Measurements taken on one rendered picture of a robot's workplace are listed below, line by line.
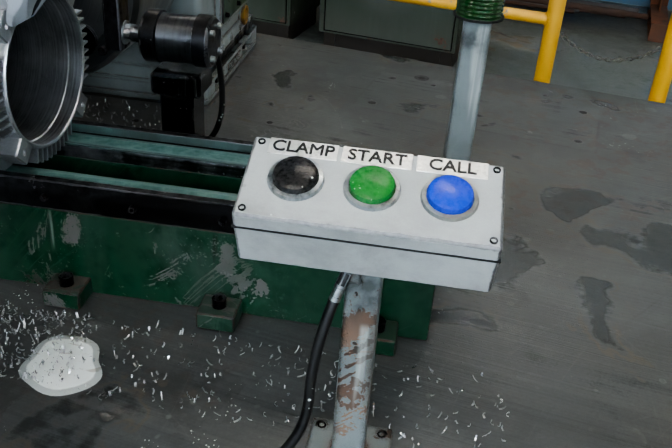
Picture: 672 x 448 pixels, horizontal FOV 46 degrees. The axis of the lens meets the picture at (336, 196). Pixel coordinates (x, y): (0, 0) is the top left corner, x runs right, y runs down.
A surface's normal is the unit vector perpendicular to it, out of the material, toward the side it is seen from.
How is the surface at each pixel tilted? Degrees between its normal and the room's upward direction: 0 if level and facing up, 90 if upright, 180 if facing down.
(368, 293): 90
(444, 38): 90
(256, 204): 22
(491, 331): 0
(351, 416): 90
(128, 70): 90
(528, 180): 0
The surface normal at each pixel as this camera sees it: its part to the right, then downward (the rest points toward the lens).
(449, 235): 0.00, -0.63
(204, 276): -0.15, 0.48
